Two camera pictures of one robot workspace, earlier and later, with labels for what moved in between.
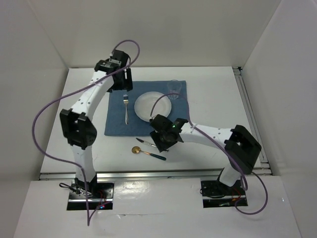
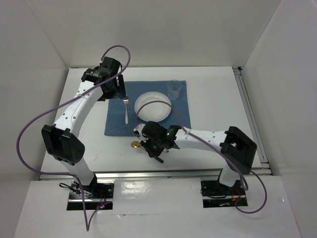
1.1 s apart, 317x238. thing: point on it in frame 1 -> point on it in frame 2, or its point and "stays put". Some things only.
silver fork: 126,101 stays put
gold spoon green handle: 136,149 -> 135,144
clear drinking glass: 174,86 stays put
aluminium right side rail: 263,166 stays put
